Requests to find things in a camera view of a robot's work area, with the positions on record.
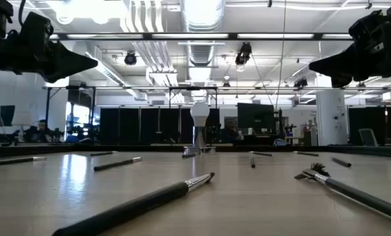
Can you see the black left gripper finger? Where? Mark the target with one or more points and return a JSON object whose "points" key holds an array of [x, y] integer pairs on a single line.
{"points": [[67, 59], [59, 76]]}

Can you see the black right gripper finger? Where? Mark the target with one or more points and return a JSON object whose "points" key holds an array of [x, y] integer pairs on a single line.
{"points": [[341, 80], [339, 62]]}

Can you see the short black stick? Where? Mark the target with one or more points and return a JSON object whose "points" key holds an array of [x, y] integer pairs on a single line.
{"points": [[342, 162]]}

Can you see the black comb-head makeup brush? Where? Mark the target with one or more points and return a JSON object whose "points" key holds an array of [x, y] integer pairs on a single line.
{"points": [[362, 196]]}

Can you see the thick black brush long ferrule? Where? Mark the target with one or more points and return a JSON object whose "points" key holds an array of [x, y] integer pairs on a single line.
{"points": [[133, 204]]}

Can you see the white round column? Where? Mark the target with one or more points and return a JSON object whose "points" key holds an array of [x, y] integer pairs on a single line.
{"points": [[331, 118]]}

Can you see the black hanging spotlight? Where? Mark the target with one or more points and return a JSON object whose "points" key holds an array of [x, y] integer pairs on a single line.
{"points": [[300, 82], [130, 58]]}

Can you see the person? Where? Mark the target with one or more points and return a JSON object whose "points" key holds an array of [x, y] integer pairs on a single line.
{"points": [[229, 132], [42, 128]]}

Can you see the grey office chair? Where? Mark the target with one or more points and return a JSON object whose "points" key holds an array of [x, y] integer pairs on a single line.
{"points": [[367, 137]]}

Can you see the black partition panels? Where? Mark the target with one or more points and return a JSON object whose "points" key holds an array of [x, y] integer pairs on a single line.
{"points": [[129, 126]]}

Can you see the pale blue rounded object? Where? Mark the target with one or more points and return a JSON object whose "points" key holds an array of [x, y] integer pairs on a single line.
{"points": [[280, 142]]}

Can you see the large black monitor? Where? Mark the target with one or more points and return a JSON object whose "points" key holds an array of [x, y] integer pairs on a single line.
{"points": [[255, 118]]}

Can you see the black bar with light strips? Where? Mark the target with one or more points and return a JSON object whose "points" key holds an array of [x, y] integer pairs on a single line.
{"points": [[234, 36]]}

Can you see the white bulb chrome base lamp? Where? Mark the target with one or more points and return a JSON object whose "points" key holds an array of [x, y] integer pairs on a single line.
{"points": [[200, 113]]}

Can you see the dark wall monitor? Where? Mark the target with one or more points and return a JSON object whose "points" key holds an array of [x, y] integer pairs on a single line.
{"points": [[2, 114]]}

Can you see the black metal background frame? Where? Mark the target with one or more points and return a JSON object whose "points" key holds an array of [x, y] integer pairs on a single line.
{"points": [[133, 88]]}

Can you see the black aluminium table frame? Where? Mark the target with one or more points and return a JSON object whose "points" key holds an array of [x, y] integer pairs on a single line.
{"points": [[51, 149]]}

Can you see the black hanging camera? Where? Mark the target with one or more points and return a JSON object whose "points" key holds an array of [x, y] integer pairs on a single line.
{"points": [[243, 54]]}

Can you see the silver ventilation duct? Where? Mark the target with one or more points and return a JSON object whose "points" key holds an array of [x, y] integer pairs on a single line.
{"points": [[201, 16]]}

